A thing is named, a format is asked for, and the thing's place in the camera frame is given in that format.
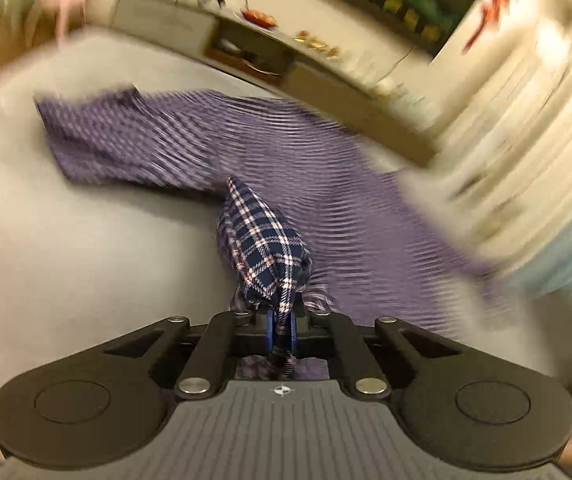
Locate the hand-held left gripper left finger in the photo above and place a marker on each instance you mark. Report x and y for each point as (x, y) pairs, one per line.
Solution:
(268, 332)

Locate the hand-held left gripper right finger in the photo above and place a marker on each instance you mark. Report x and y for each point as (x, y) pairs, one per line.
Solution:
(292, 334)

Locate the blue plaid shirt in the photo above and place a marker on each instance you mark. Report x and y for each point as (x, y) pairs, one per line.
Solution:
(291, 160)

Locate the cream curtain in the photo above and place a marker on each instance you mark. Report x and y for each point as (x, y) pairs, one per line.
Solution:
(530, 150)

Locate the red fruit plate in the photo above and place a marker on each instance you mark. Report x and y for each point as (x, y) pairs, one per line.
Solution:
(261, 17)

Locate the grey tv cabinet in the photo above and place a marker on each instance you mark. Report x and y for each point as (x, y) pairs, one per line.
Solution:
(166, 22)

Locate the red hanging decoration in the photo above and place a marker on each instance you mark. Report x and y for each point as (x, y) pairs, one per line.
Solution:
(495, 5)

